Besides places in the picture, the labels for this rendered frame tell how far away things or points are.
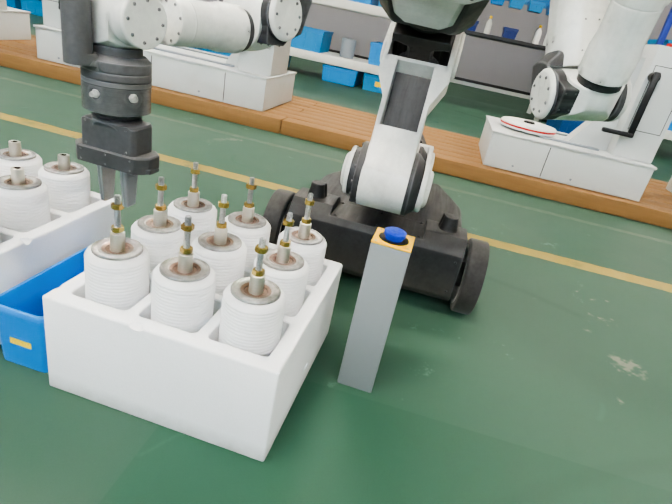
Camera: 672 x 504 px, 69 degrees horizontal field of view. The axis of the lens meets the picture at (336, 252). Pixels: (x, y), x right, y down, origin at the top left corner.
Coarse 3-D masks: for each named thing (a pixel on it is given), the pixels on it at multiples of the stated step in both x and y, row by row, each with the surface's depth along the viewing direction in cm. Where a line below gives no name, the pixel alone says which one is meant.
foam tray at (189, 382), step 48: (336, 288) 104; (48, 336) 78; (96, 336) 75; (144, 336) 73; (192, 336) 73; (288, 336) 78; (96, 384) 80; (144, 384) 77; (192, 384) 74; (240, 384) 72; (288, 384) 79; (192, 432) 78; (240, 432) 76
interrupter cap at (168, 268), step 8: (160, 264) 75; (168, 264) 76; (176, 264) 77; (200, 264) 78; (160, 272) 74; (168, 272) 74; (176, 272) 75; (192, 272) 76; (200, 272) 76; (208, 272) 76; (176, 280) 73; (184, 280) 73; (192, 280) 73
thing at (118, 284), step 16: (144, 256) 78; (96, 272) 74; (112, 272) 74; (128, 272) 76; (144, 272) 78; (96, 288) 76; (112, 288) 76; (128, 288) 77; (144, 288) 80; (112, 304) 77; (128, 304) 78
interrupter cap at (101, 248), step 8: (104, 240) 79; (128, 240) 80; (136, 240) 81; (96, 248) 76; (104, 248) 77; (128, 248) 79; (136, 248) 78; (96, 256) 75; (104, 256) 74; (112, 256) 75; (120, 256) 75; (128, 256) 76; (136, 256) 77
